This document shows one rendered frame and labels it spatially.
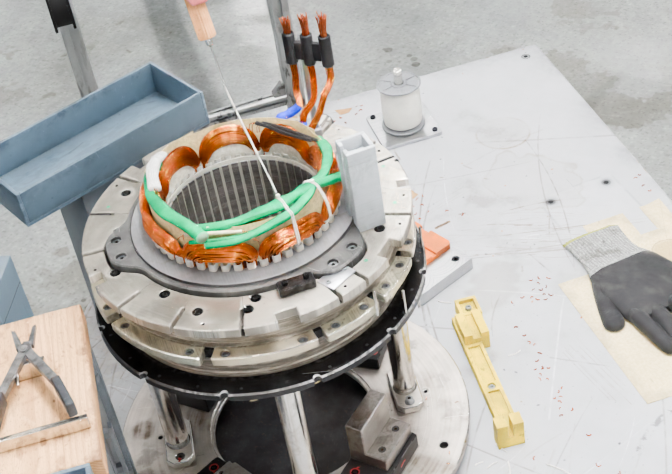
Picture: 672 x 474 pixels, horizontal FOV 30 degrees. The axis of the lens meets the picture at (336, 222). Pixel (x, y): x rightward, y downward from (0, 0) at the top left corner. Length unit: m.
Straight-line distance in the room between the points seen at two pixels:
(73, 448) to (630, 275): 0.74
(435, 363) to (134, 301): 0.43
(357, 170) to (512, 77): 0.83
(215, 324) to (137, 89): 0.51
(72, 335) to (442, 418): 0.43
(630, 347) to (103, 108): 0.67
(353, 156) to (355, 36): 2.50
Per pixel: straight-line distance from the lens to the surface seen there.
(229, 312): 1.10
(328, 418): 1.42
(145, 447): 1.42
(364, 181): 1.13
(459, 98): 1.88
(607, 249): 1.58
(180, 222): 1.11
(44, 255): 3.05
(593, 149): 1.76
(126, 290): 1.16
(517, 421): 1.35
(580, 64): 3.38
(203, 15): 1.09
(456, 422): 1.37
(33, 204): 1.39
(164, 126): 1.44
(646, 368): 1.45
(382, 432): 1.33
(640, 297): 1.51
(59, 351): 1.17
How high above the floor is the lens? 1.83
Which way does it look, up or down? 39 degrees down
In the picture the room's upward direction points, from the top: 10 degrees counter-clockwise
